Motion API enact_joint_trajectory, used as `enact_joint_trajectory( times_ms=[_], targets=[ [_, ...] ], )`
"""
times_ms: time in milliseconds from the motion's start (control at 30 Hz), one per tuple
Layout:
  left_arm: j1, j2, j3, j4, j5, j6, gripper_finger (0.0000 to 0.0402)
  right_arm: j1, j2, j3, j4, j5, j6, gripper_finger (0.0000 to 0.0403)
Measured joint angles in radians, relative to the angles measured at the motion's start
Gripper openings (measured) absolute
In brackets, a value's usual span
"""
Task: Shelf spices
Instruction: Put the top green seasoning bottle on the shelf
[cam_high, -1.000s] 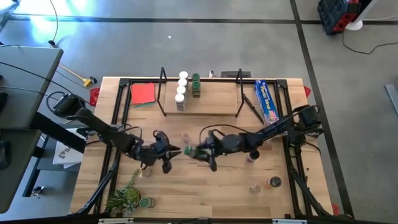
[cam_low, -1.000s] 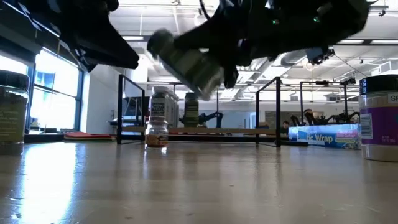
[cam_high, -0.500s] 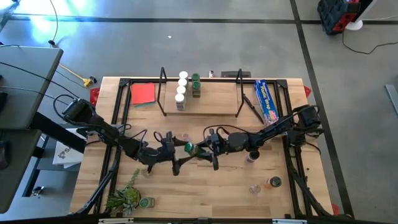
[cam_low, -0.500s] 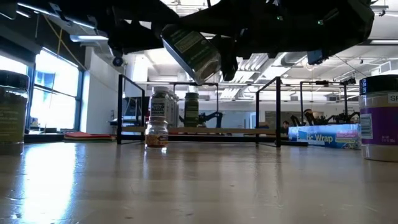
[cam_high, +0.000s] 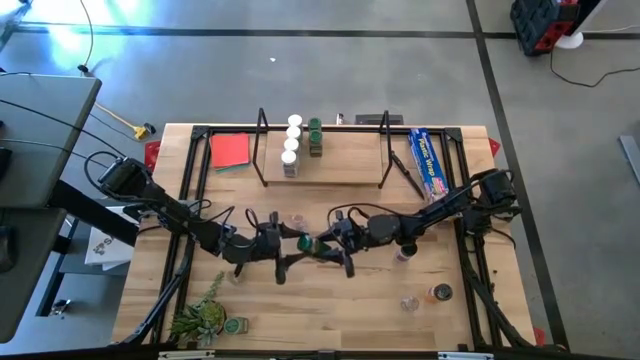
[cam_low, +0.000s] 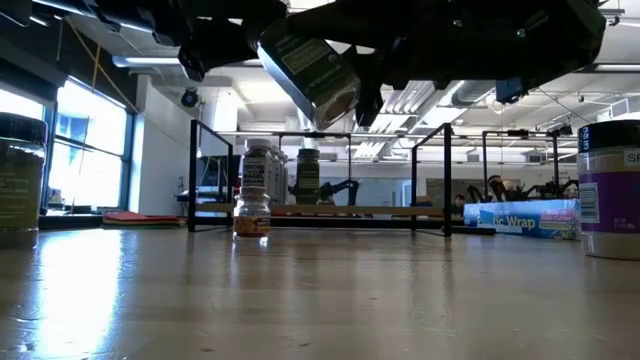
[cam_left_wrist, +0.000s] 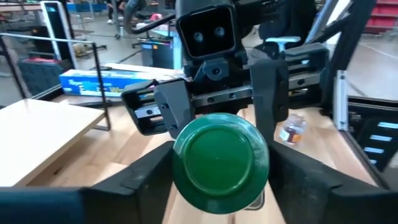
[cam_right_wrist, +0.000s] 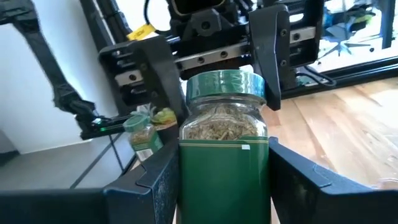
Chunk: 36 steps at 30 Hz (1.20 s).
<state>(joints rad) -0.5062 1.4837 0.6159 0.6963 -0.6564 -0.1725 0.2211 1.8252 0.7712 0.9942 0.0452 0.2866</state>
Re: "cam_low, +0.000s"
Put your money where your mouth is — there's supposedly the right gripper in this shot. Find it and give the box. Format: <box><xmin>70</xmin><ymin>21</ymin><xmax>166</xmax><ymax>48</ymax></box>
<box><xmin>287</xmin><ymin>0</ymin><xmax>501</xmax><ymax>129</ymax></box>

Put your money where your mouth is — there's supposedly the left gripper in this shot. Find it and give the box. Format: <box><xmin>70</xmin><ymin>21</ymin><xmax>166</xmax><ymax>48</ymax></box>
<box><xmin>177</xmin><ymin>12</ymin><xmax>262</xmax><ymax>82</ymax></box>

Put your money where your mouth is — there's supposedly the green lid herb jar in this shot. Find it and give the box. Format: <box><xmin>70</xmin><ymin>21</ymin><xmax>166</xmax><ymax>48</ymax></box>
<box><xmin>256</xmin><ymin>19</ymin><xmax>362</xmax><ymax>132</ymax></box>
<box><xmin>295</xmin><ymin>147</ymin><xmax>322</xmax><ymax>205</ymax></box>

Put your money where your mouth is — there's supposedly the small clear spice jar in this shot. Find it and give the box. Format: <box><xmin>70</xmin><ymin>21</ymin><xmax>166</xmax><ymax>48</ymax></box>
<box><xmin>232</xmin><ymin>186</ymin><xmax>273</xmax><ymax>240</ymax></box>

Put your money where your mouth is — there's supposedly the black lid olive label jar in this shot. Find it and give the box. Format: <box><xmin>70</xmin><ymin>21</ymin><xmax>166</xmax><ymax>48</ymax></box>
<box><xmin>0</xmin><ymin>112</ymin><xmax>49</xmax><ymax>250</ymax></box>

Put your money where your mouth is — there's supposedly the purple label jar black lid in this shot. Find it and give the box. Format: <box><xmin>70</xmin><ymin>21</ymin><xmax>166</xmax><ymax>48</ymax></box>
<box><xmin>576</xmin><ymin>118</ymin><xmax>640</xmax><ymax>261</ymax></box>

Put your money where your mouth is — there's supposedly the large window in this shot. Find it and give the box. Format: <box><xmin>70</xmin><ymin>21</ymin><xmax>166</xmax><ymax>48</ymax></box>
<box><xmin>0</xmin><ymin>74</ymin><xmax>135</xmax><ymax>214</ymax></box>

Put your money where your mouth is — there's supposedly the red sheets stack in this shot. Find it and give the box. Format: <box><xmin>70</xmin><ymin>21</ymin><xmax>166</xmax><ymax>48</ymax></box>
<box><xmin>102</xmin><ymin>210</ymin><xmax>187</xmax><ymax>230</ymax></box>

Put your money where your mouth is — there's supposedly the blue plastic wrap box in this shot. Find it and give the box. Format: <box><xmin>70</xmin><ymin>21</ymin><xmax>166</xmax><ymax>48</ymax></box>
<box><xmin>462</xmin><ymin>198</ymin><xmax>583</xmax><ymax>241</ymax></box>

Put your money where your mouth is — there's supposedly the black wire rack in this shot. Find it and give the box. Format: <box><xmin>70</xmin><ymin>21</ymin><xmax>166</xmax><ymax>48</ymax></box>
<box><xmin>187</xmin><ymin>118</ymin><xmax>455</xmax><ymax>239</ymax></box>

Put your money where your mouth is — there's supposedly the black background frame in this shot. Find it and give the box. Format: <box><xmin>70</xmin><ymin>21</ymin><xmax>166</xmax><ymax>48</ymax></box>
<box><xmin>481</xmin><ymin>123</ymin><xmax>575</xmax><ymax>201</ymax></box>

